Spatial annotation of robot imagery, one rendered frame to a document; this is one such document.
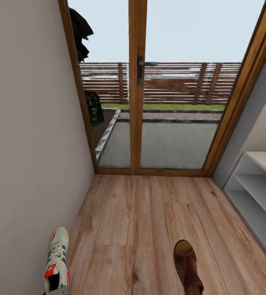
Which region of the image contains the sandal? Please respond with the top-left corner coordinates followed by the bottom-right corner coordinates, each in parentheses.
top-left (174, 240), bottom-right (204, 295)

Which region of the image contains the gym shoe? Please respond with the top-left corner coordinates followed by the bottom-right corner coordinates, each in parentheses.
top-left (44, 226), bottom-right (70, 295)

